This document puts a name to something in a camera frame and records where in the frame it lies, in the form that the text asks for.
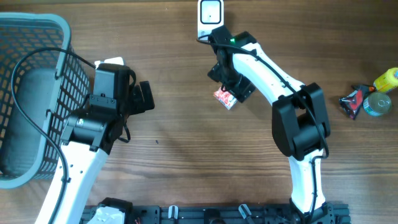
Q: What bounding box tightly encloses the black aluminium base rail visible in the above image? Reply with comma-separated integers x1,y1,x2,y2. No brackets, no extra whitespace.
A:
80,203,351,224

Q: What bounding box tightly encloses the black red snack packet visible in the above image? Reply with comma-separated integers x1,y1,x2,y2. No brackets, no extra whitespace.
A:
338,84,376,120

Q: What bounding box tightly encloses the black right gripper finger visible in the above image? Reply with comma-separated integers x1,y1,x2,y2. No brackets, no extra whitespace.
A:
228,76,256,103
208,63,222,82

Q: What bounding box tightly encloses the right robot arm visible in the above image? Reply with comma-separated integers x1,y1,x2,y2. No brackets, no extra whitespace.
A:
197,26,330,223

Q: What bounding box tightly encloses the white barcode scanner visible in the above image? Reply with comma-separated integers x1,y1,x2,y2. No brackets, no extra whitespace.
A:
197,0,224,39

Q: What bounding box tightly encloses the grey plastic shopping basket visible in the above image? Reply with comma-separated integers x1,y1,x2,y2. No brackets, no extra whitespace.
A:
1,12,90,189

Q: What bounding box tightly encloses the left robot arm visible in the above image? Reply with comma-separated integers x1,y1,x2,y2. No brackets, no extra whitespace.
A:
36,63,154,223

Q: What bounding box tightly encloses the yellow juice bottle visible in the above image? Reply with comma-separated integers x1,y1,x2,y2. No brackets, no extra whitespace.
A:
373,67,398,93

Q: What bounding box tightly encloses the black right camera cable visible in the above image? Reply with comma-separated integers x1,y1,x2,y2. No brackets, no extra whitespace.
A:
195,34,330,223

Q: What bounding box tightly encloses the red white snack box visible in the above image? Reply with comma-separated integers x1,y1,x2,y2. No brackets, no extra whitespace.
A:
213,88,238,110

